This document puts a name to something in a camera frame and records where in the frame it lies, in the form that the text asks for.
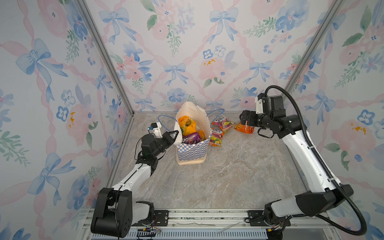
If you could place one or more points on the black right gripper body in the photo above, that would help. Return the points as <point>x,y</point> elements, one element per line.
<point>263,121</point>

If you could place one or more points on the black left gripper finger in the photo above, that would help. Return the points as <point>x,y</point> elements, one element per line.
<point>171,135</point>
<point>169,140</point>

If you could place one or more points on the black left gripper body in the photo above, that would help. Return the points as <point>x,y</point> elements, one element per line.
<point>160,147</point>

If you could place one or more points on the orange snack packet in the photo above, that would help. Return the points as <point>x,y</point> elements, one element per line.
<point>244,128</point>

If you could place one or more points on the yellow mango gummy bag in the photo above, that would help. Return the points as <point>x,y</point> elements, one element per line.
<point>202,135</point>
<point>187,125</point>

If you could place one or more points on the purple fruit candy pack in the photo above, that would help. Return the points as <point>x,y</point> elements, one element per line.
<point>191,139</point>

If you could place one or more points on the pink fruit candy pack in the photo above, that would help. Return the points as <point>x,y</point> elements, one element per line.
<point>222,124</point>

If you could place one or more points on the orange fruit candy pack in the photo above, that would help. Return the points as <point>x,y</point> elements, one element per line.
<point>216,138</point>

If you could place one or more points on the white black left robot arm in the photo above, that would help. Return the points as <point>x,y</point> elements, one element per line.
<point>115,212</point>

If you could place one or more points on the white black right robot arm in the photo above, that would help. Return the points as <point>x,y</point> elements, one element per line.
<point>323,192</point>

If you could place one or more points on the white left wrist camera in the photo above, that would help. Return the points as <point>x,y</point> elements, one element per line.
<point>155,129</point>

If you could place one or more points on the metal base rail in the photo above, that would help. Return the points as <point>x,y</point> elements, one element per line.
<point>226,224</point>

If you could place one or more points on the aluminium corner post right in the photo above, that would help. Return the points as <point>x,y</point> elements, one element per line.
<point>326,20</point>

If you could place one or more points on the aluminium corner post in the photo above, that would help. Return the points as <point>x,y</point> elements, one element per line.
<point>326,20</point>
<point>95,34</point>

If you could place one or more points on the aluminium corner post left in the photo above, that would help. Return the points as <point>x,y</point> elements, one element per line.
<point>95,34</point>

